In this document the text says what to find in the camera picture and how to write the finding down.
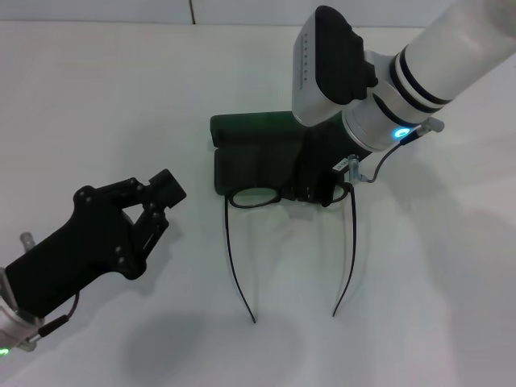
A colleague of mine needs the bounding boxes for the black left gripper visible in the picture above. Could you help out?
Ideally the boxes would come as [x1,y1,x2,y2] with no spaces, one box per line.
[6,168,188,314]

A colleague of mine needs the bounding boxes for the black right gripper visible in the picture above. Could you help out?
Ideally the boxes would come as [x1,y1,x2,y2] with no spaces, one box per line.
[287,115,371,208]

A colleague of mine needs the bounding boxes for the black glasses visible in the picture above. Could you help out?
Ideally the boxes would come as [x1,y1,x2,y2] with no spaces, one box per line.
[222,181,358,324]

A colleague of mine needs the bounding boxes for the green glasses case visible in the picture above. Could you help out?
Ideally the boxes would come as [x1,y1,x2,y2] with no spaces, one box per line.
[209,111,323,198]

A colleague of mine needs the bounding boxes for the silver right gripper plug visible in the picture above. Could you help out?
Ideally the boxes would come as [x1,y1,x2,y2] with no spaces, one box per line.
[347,154,370,183]

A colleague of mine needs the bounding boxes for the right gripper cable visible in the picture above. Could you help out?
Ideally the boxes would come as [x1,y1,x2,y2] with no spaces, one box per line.
[360,118,445,183]

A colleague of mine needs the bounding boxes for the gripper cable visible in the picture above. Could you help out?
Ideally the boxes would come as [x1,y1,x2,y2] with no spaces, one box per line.
[360,118,445,183]
[37,290,81,339]

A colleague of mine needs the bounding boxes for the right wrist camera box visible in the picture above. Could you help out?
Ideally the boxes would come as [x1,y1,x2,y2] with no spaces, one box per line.
[289,4,380,127]

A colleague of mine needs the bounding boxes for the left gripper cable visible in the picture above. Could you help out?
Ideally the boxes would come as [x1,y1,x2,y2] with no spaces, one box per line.
[37,290,81,339]

